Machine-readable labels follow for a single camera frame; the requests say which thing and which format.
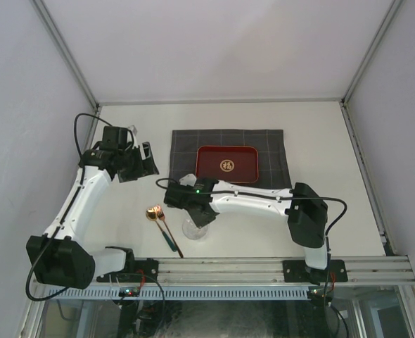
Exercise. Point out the grey checked cloth napkin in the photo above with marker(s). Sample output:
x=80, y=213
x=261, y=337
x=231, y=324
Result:
x=273, y=167

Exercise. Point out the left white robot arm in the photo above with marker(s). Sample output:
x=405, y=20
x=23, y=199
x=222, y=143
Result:
x=58, y=257

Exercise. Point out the red rectangular tray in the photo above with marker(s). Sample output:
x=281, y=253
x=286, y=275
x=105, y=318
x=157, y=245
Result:
x=235, y=164

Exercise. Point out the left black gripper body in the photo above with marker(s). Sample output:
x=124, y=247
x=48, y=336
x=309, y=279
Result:
x=133, y=166

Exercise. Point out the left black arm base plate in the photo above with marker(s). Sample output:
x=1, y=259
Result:
x=143, y=269

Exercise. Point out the rose gold fork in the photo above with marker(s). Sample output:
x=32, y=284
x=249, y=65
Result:
x=161, y=217

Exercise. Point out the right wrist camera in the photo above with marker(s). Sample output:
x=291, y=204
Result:
x=182, y=197

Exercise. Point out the gold spoon green handle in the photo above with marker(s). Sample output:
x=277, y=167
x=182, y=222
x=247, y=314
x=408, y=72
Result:
x=151, y=214

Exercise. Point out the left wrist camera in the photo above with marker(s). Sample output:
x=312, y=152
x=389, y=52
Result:
x=116, y=139

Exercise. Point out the left aluminium frame post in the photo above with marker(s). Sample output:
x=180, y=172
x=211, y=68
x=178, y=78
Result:
x=63, y=49

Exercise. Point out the aluminium frame post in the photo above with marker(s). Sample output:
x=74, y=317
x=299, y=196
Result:
x=63, y=49
x=382, y=30

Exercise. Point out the right aluminium frame post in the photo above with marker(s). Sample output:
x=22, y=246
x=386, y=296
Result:
x=382, y=30

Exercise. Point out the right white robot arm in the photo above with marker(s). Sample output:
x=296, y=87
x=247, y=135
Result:
x=300, y=208

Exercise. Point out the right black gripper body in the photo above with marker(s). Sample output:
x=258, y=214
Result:
x=201, y=221

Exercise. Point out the aluminium front rail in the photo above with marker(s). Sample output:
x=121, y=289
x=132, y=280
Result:
x=361, y=271

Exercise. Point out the clear glass cup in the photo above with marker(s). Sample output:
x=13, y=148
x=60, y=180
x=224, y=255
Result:
x=192, y=232

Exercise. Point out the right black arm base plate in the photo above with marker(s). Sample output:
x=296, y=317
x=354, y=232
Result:
x=296, y=271

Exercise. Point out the grey slotted cable duct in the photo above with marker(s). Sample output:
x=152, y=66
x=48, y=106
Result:
x=187, y=293

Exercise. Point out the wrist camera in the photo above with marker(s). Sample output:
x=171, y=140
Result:
x=182, y=197
x=116, y=139

